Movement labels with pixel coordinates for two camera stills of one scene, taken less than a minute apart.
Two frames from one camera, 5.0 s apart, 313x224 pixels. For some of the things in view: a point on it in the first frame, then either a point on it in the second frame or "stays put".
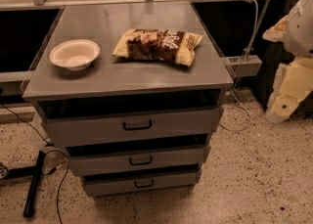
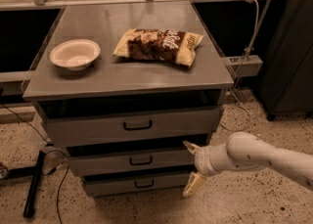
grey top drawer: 129,126 stays put
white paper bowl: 75,54 stays put
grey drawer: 139,163 stays put
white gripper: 300,28 -> 202,161
